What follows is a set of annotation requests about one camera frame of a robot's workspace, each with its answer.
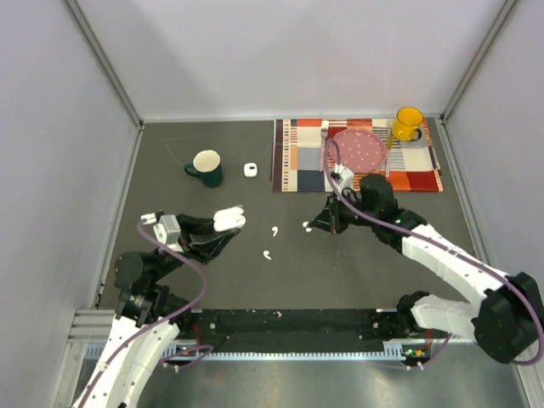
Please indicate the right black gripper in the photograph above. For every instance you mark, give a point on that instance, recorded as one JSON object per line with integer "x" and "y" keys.
{"x": 333, "y": 207}

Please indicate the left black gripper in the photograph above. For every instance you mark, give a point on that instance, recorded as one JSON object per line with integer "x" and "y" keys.
{"x": 200, "y": 240}

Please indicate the white oval charging case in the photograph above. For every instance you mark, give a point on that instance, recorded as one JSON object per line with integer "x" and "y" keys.
{"x": 229, "y": 219}

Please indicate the small white earbud case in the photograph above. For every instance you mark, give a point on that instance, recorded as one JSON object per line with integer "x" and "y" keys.
{"x": 250, "y": 170}

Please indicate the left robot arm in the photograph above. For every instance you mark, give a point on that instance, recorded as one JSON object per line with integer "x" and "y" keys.
{"x": 148, "y": 317}

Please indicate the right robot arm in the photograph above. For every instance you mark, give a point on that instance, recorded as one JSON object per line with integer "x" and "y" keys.
{"x": 501, "y": 313}

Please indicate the pink polka dot plate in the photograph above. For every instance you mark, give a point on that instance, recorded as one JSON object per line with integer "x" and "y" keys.
{"x": 359, "y": 150}

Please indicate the dark green mug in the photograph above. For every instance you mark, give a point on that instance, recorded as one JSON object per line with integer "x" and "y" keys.
{"x": 207, "y": 167}

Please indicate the colourful patchwork placemat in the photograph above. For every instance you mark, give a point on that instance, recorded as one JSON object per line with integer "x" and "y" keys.
{"x": 414, "y": 166}

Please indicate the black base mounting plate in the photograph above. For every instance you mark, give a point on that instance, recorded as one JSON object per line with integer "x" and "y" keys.
{"x": 300, "y": 330}

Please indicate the yellow mug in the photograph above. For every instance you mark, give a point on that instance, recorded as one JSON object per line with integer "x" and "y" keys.
{"x": 407, "y": 124}

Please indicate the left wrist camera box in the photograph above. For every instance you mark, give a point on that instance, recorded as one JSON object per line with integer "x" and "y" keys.
{"x": 166, "y": 229}

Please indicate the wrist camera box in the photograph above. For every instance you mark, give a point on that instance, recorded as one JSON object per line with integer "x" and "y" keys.
{"x": 341, "y": 178}
{"x": 166, "y": 229}

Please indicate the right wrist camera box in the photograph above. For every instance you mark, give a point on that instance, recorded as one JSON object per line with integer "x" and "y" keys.
{"x": 341, "y": 178}

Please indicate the pink handled fork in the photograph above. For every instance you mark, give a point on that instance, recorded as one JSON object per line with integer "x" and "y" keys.
{"x": 324, "y": 127}

